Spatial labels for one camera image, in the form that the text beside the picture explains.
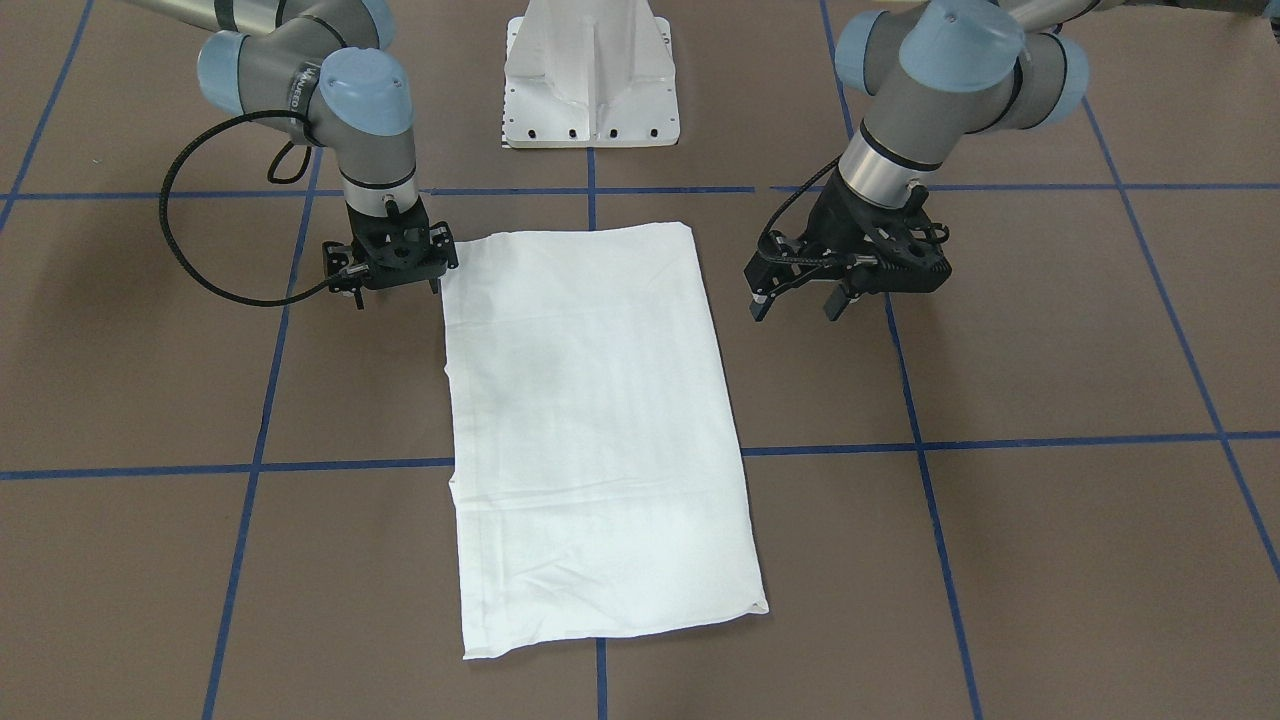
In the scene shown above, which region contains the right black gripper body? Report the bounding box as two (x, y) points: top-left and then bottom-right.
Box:
(323, 200), (460, 293)

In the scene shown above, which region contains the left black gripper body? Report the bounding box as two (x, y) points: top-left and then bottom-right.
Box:
(744, 177), (954, 301)

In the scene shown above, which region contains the white long-sleeve printed shirt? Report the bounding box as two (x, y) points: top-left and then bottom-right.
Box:
(443, 222), (769, 660)

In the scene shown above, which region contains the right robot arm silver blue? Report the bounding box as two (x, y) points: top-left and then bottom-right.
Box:
(143, 1), (460, 301)

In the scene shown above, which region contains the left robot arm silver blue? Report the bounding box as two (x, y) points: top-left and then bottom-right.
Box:
(744, 1), (1100, 320)

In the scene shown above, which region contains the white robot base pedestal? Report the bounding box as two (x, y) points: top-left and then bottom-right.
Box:
(500, 1), (681, 149)

